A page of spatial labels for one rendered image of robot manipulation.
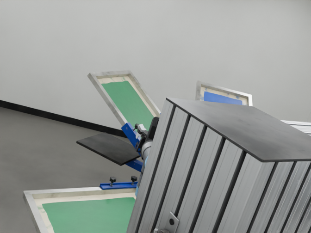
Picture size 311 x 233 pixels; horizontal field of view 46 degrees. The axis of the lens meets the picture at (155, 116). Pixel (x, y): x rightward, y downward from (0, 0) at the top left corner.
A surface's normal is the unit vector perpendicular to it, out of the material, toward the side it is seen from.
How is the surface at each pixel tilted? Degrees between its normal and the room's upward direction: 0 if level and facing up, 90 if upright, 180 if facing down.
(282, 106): 90
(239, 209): 90
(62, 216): 0
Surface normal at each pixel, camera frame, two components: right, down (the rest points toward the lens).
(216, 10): 0.02, 0.30
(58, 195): 0.50, 0.39
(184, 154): -0.81, -0.05
